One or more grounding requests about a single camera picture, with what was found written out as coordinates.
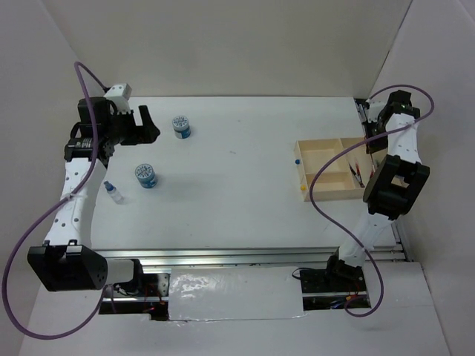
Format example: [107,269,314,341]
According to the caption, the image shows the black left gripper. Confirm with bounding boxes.
[104,105,160,146]

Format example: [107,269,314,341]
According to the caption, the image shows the purple gel pen clear cap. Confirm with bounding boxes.
[349,165,365,188]

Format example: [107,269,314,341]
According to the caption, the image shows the red ballpoint pen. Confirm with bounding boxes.
[369,154,376,178]

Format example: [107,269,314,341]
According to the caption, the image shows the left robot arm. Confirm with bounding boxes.
[27,96,160,292]

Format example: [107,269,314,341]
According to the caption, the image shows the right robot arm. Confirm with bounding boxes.
[324,90,430,291]

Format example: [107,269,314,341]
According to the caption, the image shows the cream compartment tray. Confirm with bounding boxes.
[294,137,371,202]

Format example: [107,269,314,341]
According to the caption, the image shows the small glue bottle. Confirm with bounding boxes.
[103,181,124,204]

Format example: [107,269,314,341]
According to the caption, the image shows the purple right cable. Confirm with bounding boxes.
[309,84,435,318]

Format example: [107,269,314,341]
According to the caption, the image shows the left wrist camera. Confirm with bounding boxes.
[104,83,132,113]

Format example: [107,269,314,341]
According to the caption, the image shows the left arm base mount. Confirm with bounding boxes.
[99,259,171,321]

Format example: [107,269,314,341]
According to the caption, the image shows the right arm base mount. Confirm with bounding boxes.
[292,268,370,311]

